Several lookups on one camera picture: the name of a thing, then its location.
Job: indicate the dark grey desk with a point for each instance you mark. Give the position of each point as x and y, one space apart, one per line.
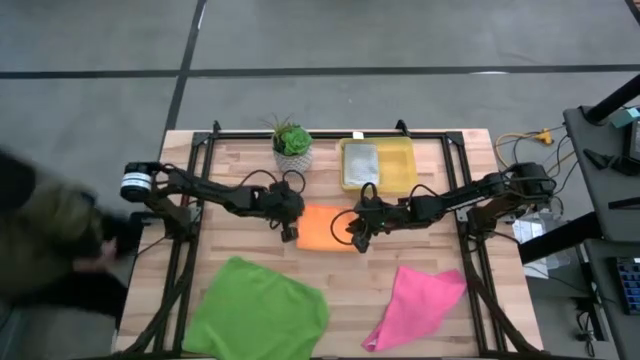
607 280
600 190

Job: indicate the grey microfiber towel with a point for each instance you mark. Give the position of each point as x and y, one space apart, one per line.
361 165

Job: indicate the orange microfiber towel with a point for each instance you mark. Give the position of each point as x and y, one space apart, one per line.
320 227

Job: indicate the black handheld device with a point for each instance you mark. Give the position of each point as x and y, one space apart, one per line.
615 162

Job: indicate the black desk crossbeam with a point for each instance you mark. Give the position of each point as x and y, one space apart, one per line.
560 240

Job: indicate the green succulent plant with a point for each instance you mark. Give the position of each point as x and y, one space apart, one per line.
295 141

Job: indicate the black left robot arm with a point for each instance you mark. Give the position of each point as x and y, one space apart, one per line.
210 190

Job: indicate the person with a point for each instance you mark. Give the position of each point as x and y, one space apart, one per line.
50 225

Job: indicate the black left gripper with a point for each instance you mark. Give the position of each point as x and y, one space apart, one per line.
282 205

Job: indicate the teal small box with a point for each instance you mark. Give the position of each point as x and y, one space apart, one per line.
627 116

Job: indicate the black slanted pole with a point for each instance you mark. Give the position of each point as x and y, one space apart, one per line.
615 100

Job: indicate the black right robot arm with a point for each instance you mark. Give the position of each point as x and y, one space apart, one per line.
450 200

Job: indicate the green microfiber towel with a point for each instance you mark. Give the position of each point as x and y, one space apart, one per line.
255 310

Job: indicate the pink microfiber towel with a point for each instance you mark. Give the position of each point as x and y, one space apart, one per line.
415 305

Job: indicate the black keyboard blue keys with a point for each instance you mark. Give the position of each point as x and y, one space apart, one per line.
631 285

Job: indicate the black aluminium table frame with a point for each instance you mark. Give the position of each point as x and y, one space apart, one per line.
240 135

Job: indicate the white triangle-patterned plant pot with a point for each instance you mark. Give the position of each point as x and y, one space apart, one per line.
292 164

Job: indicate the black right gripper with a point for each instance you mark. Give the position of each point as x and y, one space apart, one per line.
372 217

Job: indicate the yellow translucent plastic bin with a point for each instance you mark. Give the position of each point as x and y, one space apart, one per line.
400 165

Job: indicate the clear plastic bag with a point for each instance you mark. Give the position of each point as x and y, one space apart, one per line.
530 230

